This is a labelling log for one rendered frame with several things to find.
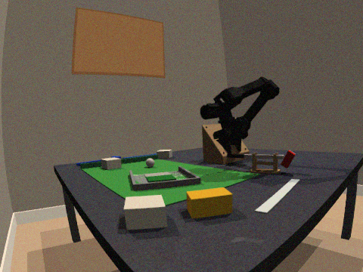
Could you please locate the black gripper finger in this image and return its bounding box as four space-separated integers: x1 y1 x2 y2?
216 136 231 154
231 134 244 152

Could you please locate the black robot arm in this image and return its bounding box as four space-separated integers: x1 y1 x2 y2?
200 77 280 140

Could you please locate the grey ball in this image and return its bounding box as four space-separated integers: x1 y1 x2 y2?
146 159 155 167

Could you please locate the green flat mat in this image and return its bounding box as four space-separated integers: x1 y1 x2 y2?
81 159 261 206

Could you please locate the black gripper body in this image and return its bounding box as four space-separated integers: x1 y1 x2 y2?
213 115 246 140

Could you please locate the white flat strip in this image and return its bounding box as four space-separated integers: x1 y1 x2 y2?
255 179 299 214

